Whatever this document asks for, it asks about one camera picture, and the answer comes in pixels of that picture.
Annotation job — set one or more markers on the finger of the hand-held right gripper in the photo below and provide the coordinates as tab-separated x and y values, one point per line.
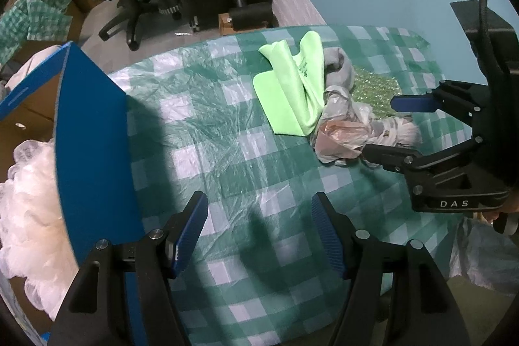
413	103
389	156

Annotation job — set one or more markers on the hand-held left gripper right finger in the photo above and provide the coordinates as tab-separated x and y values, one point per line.
328	236

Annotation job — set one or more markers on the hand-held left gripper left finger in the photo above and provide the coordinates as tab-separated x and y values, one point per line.
190	232

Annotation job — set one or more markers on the clear plastic bag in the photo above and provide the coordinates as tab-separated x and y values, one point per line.
340	135

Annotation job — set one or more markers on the blue cardboard box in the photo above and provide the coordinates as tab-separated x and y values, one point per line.
97	135

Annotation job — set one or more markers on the pale pink bath loofah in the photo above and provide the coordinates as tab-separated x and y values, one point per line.
32	216

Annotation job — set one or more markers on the person's right hand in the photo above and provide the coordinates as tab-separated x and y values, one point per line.
509	218

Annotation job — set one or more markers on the green sequin cloth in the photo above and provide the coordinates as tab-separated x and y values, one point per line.
373	90

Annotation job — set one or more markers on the grey sock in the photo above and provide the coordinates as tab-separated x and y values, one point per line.
340	70

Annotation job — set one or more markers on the white plastic bag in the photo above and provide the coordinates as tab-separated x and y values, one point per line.
482	261

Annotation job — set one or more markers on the lime green microfiber cloth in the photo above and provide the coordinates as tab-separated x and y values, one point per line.
288	94

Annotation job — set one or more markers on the green checkered tablecloth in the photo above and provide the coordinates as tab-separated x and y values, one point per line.
227	119

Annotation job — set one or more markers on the person's olive trousers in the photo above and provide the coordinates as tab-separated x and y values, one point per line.
478	309

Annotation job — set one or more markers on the small wooden box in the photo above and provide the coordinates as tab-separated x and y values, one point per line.
224	23

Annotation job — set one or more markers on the white duvet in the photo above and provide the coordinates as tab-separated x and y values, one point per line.
32	75

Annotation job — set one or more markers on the large brown cardboard box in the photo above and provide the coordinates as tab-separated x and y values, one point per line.
83	11

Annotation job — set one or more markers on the green checkered cover cloth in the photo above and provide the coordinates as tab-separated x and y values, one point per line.
40	13

